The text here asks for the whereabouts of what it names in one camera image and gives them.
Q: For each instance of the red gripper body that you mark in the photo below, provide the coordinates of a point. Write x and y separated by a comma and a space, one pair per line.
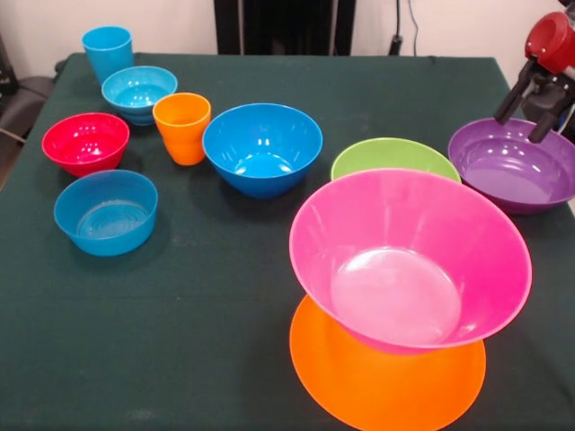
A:
554, 49

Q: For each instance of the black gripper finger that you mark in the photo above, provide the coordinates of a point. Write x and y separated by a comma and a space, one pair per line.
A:
512, 99
548, 119

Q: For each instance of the large pink bowl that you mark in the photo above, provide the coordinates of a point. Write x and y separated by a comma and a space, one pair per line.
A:
404, 215

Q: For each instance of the large orange bowl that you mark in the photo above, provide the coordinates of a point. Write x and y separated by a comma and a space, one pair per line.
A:
386, 390

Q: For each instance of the purple bowl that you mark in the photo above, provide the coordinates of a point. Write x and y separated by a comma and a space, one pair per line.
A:
512, 179

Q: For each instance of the green bowl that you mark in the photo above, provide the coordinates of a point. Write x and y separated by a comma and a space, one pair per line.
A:
391, 155

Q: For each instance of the orange cup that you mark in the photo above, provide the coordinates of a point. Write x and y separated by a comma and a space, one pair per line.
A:
182, 139

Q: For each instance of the small ribbed cyan bowl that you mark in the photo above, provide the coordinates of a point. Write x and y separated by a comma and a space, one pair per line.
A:
135, 90

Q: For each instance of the dark green tablecloth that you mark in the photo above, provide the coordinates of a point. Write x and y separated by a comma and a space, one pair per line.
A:
179, 314

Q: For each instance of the blue cup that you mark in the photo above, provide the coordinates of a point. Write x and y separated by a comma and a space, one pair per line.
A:
108, 54

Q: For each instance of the translucent blue bowl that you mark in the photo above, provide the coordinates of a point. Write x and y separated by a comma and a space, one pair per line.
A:
105, 215

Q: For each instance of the small crimson bowl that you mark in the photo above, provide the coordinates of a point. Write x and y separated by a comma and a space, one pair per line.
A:
85, 143

